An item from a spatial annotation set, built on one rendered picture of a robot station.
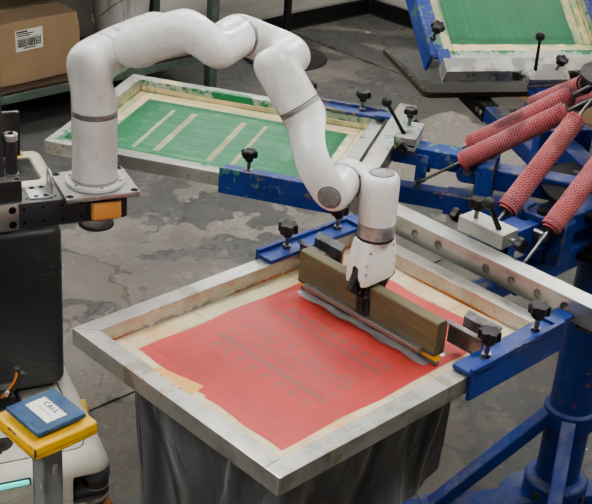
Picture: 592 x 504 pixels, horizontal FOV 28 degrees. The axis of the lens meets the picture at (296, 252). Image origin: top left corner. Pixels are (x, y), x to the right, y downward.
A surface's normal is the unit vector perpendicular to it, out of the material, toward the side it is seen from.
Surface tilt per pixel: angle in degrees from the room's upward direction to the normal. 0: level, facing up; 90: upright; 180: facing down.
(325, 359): 0
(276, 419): 0
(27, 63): 90
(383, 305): 90
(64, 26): 87
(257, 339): 0
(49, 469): 90
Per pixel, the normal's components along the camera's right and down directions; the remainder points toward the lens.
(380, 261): 0.67, 0.39
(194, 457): -0.71, 0.34
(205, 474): -0.54, 0.40
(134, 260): 0.07, -0.88
